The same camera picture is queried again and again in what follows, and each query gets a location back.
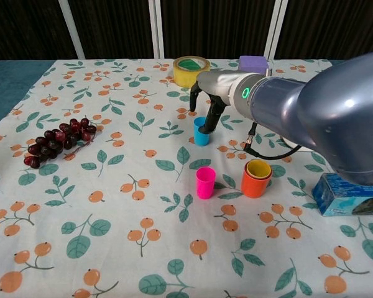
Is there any yellow packing tape roll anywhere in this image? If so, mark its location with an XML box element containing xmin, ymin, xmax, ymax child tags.
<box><xmin>173</xmin><ymin>56</ymin><xmax>211</xmax><ymax>88</ymax></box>

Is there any purple foam block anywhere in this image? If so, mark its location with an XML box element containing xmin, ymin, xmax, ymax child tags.
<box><xmin>238</xmin><ymin>55</ymin><xmax>268</xmax><ymax>75</ymax></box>

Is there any yellow plastic cup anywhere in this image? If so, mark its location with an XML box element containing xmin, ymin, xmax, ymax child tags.
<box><xmin>246</xmin><ymin>159</ymin><xmax>272</xmax><ymax>179</ymax></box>

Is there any teal table cover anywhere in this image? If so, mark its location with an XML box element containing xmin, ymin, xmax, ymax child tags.
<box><xmin>0</xmin><ymin>58</ymin><xmax>354</xmax><ymax>135</ymax></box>

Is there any large orange plastic cup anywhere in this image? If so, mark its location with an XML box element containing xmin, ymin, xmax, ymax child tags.
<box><xmin>241</xmin><ymin>161</ymin><xmax>273</xmax><ymax>199</ymax></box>

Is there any floral patterned tablecloth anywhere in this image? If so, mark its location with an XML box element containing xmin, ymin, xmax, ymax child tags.
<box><xmin>0</xmin><ymin>58</ymin><xmax>373</xmax><ymax>298</ymax></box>

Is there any light blue plastic cup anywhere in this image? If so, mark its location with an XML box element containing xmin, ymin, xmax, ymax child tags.
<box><xmin>193</xmin><ymin>116</ymin><xmax>211</xmax><ymax>147</ymax></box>

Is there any blue cardboard box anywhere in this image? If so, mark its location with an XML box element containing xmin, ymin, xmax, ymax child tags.
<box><xmin>312</xmin><ymin>173</ymin><xmax>373</xmax><ymax>217</ymax></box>

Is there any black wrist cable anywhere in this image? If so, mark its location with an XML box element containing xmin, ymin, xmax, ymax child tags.
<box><xmin>244</xmin><ymin>121</ymin><xmax>304</xmax><ymax>161</ymax></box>

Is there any pink plastic cup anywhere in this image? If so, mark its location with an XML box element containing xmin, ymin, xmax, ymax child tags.
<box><xmin>196</xmin><ymin>166</ymin><xmax>217</xmax><ymax>200</ymax></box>

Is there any white partition frame post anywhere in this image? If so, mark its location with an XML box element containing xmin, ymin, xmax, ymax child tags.
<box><xmin>264</xmin><ymin>0</ymin><xmax>287</xmax><ymax>60</ymax></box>
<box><xmin>57</xmin><ymin>0</ymin><xmax>86</xmax><ymax>60</ymax></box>
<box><xmin>147</xmin><ymin>0</ymin><xmax>165</xmax><ymax>59</ymax></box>

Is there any dark red grape bunch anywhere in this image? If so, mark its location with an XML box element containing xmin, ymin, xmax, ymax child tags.
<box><xmin>23</xmin><ymin>116</ymin><xmax>98</xmax><ymax>169</ymax></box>

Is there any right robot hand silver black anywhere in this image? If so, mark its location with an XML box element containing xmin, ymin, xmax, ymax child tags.
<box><xmin>188</xmin><ymin>69</ymin><xmax>252</xmax><ymax>134</ymax></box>

